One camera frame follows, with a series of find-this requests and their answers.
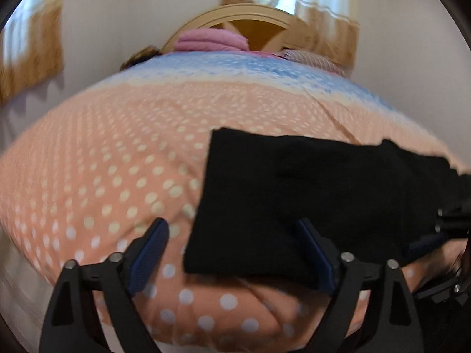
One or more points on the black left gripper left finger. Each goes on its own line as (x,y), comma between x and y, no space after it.
(72,323)

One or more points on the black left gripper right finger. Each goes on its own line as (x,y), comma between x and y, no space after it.
(371,307)

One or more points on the beige wooden headboard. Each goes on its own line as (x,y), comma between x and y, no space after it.
(263,26)

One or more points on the black pants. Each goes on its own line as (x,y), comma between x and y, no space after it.
(377,202)

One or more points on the striped pillow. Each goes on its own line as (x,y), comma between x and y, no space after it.
(310,59)

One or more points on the beige floral side curtain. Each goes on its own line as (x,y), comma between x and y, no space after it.
(31,46)

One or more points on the brown plush item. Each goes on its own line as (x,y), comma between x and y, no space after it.
(141,56)

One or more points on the pastel patterned bed cover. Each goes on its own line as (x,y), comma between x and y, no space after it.
(92,174)

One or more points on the pink folded blanket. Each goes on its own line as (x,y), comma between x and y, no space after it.
(210,40)

